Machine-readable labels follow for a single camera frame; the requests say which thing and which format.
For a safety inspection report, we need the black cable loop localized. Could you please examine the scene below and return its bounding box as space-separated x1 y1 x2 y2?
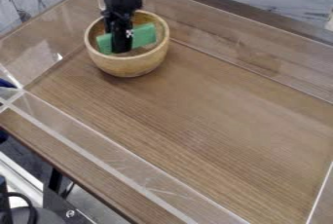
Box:
6 192 39 224

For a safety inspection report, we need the light brown wooden bowl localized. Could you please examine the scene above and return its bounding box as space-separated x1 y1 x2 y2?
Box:
85 10 170 78

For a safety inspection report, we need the black metal base plate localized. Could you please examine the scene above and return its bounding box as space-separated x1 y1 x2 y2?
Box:
43 188 97 224

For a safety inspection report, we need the clear acrylic tray wall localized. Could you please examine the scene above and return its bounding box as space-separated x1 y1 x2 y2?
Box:
0 0 333 224

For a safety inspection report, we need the black table leg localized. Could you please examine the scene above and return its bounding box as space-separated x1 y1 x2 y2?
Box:
49 168 65 194

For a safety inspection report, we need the green rectangular block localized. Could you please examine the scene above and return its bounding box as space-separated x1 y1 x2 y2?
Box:
95 23 158 55

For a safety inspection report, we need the blue object at edge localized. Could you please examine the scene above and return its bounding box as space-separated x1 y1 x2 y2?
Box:
0 78 17 88

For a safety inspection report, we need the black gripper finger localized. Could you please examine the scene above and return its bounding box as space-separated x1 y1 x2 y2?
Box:
113 19 133 54

